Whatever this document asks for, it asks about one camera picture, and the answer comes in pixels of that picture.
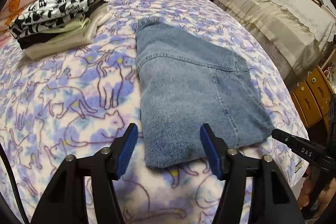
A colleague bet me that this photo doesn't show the blue denim jacket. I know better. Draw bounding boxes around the blue denim jacket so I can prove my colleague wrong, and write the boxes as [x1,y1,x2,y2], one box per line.
[135,18,274,168]

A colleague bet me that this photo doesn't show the person right hand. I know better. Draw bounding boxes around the person right hand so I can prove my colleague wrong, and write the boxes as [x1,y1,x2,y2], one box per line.
[297,165,336,212]

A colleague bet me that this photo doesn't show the orange wooden drawer cabinet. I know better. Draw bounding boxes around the orange wooden drawer cabinet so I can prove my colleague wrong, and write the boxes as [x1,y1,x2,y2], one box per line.
[290,66,333,128]

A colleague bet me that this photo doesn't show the purple cat print blanket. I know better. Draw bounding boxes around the purple cat print blanket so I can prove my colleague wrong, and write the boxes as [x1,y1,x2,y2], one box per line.
[1,0,308,223]

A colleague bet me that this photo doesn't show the cream folded garment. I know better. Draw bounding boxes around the cream folded garment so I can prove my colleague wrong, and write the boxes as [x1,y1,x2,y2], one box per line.
[23,3,112,60]

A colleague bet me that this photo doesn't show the beige lace covered furniture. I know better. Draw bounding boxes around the beige lace covered furniture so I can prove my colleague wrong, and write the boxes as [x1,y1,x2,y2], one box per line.
[214,0,335,86]

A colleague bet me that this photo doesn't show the light green folded garment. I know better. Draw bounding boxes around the light green folded garment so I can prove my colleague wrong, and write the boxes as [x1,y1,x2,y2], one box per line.
[38,17,91,43]

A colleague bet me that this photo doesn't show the black white patterned folded garment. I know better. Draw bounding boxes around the black white patterned folded garment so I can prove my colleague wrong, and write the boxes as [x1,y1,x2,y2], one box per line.
[9,0,102,39]

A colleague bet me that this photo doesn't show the black camera cable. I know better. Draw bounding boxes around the black camera cable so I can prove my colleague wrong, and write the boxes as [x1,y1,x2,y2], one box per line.
[0,142,30,224]

